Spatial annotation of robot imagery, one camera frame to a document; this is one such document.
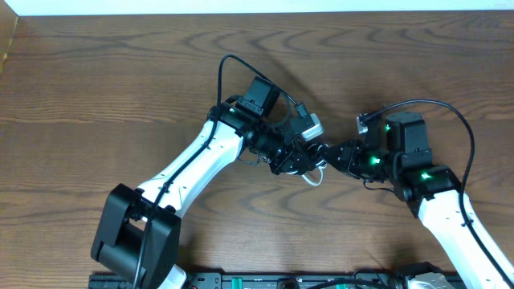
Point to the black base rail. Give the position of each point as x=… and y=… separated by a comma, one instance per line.
x=418, y=275

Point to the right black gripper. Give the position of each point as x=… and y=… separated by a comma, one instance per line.
x=350, y=151

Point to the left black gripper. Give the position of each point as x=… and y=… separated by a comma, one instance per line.
x=292, y=160

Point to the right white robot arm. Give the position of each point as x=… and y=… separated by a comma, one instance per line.
x=397, y=150

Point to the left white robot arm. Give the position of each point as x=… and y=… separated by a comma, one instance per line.
x=138, y=234

